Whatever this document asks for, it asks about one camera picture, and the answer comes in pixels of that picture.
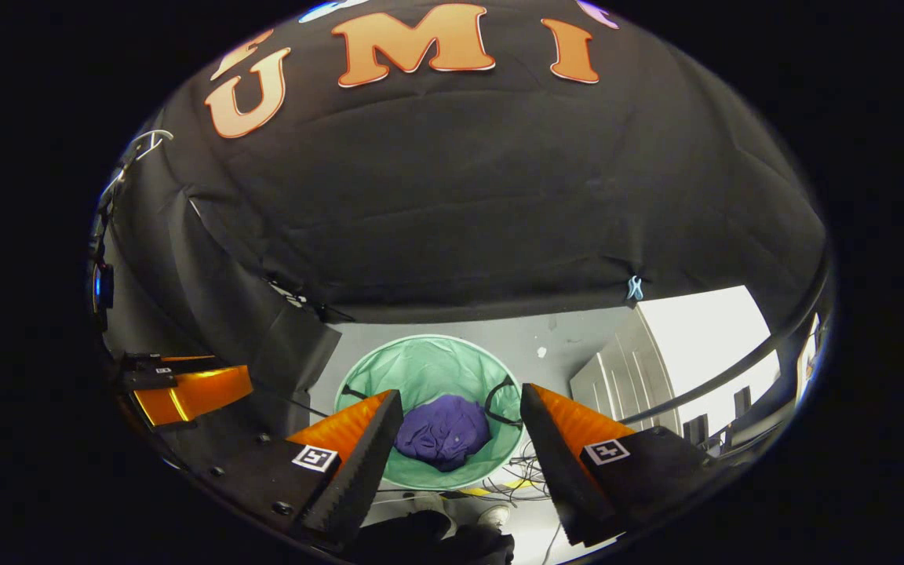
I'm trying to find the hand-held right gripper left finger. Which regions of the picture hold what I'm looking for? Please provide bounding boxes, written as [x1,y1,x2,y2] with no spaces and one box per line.
[185,389,405,552]

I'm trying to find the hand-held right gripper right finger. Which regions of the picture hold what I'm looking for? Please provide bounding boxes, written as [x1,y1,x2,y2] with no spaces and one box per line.
[520,383,727,547]

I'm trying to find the purple corduroy jacket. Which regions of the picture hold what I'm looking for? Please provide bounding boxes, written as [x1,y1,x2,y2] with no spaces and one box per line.
[393,394,494,473]

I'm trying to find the green mesh laundry hamper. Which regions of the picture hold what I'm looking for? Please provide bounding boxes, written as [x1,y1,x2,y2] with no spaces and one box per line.
[333,334,527,492]

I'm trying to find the white cabinet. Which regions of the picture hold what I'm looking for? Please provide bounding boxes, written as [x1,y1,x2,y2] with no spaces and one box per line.
[570,285,781,440]

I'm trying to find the black backdrop cloth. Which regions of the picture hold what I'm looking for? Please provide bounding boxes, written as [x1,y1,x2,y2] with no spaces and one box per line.
[91,0,828,417]

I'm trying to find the tangle of floor cables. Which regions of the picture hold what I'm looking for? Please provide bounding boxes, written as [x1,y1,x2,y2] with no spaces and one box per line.
[374,439,570,550]

